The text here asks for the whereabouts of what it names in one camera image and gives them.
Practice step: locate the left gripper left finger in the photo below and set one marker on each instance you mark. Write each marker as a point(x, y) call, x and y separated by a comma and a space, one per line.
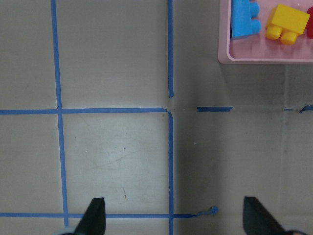
point(93, 221)

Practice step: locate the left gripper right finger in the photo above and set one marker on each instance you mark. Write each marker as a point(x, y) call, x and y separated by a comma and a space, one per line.
point(257, 220)

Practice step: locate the red toy block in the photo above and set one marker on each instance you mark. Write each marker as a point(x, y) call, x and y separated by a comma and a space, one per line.
point(309, 26)

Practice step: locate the yellow toy block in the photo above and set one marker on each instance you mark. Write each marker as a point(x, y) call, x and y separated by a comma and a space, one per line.
point(286, 24)

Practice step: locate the blue toy block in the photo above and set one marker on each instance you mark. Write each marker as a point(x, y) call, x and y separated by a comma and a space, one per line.
point(243, 20)

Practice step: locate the pink plastic box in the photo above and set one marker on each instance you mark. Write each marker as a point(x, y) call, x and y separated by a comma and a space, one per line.
point(257, 49)

